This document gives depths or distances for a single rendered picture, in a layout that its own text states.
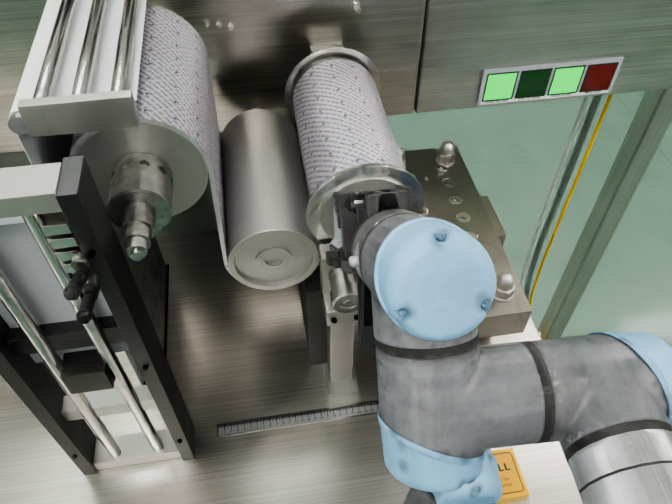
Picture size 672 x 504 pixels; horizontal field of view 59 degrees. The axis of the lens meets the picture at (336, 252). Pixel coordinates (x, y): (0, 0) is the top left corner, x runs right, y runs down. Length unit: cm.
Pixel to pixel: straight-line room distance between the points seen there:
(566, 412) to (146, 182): 44
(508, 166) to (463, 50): 181
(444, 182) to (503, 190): 158
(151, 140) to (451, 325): 40
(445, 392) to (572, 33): 80
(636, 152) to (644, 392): 120
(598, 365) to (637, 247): 219
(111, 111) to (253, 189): 26
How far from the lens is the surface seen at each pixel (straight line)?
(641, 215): 280
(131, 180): 64
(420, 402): 43
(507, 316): 95
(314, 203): 72
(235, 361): 103
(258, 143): 87
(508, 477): 94
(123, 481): 98
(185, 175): 69
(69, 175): 55
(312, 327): 92
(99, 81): 66
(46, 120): 62
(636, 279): 254
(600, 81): 119
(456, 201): 110
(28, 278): 67
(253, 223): 76
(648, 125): 159
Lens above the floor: 178
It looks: 49 degrees down
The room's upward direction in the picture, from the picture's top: straight up
